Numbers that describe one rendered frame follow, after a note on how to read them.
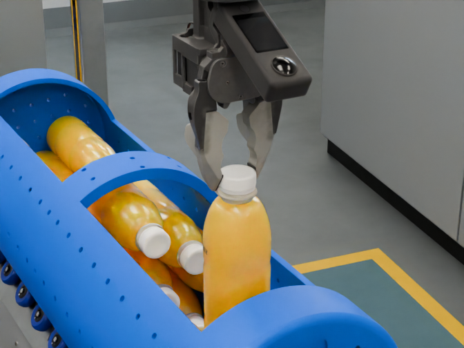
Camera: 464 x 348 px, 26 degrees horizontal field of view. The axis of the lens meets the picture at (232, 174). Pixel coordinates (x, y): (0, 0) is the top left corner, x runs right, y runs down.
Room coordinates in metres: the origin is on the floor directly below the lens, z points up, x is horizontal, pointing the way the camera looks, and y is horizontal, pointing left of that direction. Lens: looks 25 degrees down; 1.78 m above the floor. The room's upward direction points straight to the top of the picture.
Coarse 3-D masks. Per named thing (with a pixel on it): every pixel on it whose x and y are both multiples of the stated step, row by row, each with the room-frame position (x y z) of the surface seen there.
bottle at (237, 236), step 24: (216, 216) 0.92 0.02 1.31; (240, 216) 0.91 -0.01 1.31; (264, 216) 0.92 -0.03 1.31; (216, 240) 0.91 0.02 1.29; (240, 240) 0.90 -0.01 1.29; (264, 240) 0.91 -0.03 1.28; (216, 264) 0.91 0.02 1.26; (240, 264) 0.90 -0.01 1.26; (264, 264) 0.91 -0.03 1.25; (216, 288) 0.91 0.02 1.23; (240, 288) 0.90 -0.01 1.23; (264, 288) 0.91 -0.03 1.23; (216, 312) 0.91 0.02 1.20
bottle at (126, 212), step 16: (112, 192) 1.21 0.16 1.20; (128, 192) 1.20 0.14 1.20; (96, 208) 1.21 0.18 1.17; (112, 208) 1.18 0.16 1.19; (128, 208) 1.16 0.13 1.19; (144, 208) 1.17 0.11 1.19; (112, 224) 1.16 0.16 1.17; (128, 224) 1.15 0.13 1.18; (144, 224) 1.15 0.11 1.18; (160, 224) 1.16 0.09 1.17; (128, 240) 1.14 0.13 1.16
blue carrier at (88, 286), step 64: (0, 128) 1.42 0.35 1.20; (0, 192) 1.30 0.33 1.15; (64, 192) 1.19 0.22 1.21; (192, 192) 1.34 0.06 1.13; (64, 256) 1.09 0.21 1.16; (128, 256) 1.01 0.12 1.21; (64, 320) 1.05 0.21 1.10; (128, 320) 0.93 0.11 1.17; (256, 320) 0.85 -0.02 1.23; (320, 320) 0.85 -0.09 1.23
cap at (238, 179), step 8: (224, 168) 0.94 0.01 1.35; (232, 168) 0.94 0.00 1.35; (240, 168) 0.94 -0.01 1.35; (248, 168) 0.94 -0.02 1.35; (224, 176) 0.92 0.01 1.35; (232, 176) 0.92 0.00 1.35; (240, 176) 0.92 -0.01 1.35; (248, 176) 0.92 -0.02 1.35; (224, 184) 0.92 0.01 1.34; (232, 184) 0.92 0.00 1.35; (240, 184) 0.92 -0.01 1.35; (248, 184) 0.92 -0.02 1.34; (224, 192) 0.92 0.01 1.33; (232, 192) 0.92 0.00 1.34; (240, 192) 0.92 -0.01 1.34; (248, 192) 0.92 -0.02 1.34
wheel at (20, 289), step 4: (20, 284) 1.34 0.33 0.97; (20, 288) 1.34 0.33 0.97; (24, 288) 1.33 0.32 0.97; (16, 292) 1.34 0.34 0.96; (20, 292) 1.33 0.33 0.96; (24, 292) 1.33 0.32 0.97; (28, 292) 1.32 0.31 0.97; (16, 296) 1.33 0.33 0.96; (20, 296) 1.32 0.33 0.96; (24, 296) 1.32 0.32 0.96; (28, 296) 1.31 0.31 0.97; (16, 300) 1.32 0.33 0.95; (20, 300) 1.32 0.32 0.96; (24, 300) 1.31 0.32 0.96; (28, 300) 1.31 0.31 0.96; (32, 300) 1.31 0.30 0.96; (20, 304) 1.31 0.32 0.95; (24, 304) 1.31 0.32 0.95; (28, 304) 1.31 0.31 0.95
